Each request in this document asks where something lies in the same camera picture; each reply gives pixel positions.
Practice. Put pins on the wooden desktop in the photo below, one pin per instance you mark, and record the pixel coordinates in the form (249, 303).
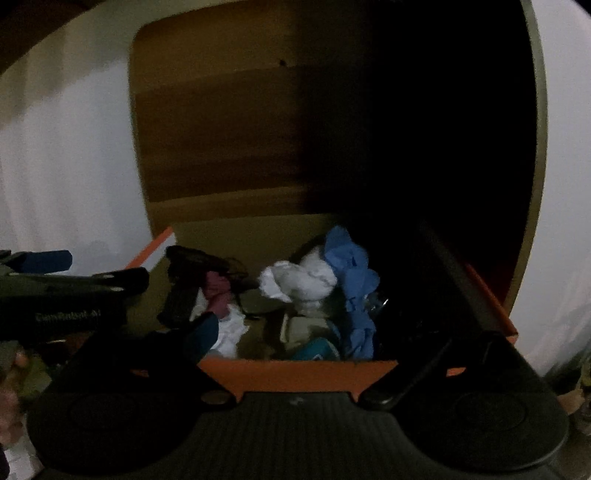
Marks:
(221, 129)

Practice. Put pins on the clear plastic wrapper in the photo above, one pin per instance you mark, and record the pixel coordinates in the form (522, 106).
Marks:
(377, 305)

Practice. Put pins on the small crumpled white tissue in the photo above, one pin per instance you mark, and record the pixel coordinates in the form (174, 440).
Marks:
(228, 330)

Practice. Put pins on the orange cardboard box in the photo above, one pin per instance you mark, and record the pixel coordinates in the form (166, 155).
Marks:
(295, 374)

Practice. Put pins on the pink cloth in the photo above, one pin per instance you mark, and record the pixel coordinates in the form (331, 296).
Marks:
(216, 287)

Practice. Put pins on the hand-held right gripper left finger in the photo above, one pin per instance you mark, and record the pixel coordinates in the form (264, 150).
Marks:
(206, 330)

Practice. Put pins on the person's left hand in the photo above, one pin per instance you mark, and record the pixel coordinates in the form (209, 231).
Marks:
(11, 401)

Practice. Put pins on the beige small carton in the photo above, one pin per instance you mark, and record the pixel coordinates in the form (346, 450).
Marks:
(300, 330)

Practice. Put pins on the teal cup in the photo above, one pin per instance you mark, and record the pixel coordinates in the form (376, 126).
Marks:
(318, 349)

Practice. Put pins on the blue disposable glove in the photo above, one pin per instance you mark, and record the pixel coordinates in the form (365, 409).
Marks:
(353, 281)

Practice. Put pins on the white paper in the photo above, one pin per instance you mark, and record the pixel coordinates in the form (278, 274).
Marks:
(18, 458)

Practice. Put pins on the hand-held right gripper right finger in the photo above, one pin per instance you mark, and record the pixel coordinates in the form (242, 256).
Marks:
(406, 374)

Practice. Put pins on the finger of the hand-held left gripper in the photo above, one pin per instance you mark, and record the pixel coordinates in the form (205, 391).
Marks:
(124, 279)
(44, 262)

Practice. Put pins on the large crumpled white tissue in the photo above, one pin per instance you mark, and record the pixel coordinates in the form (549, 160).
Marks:
(295, 281)

